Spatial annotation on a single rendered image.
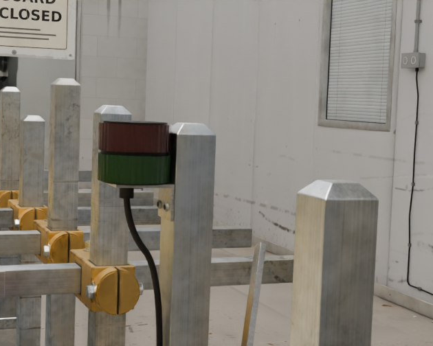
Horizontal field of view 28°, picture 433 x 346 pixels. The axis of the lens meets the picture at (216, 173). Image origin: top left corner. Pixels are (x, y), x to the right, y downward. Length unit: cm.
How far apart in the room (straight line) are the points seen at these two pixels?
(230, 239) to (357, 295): 84
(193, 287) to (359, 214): 27
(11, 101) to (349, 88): 422
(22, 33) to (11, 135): 133
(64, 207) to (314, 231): 74
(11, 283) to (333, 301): 56
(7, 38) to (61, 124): 180
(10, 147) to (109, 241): 75
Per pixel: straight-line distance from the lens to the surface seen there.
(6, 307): 173
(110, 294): 94
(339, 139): 575
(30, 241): 124
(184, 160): 71
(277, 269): 109
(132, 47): 970
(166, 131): 70
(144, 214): 154
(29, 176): 144
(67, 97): 119
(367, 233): 50
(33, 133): 144
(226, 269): 106
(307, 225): 50
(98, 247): 96
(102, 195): 95
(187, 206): 71
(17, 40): 299
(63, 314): 123
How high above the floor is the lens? 116
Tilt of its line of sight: 5 degrees down
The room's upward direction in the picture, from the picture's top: 2 degrees clockwise
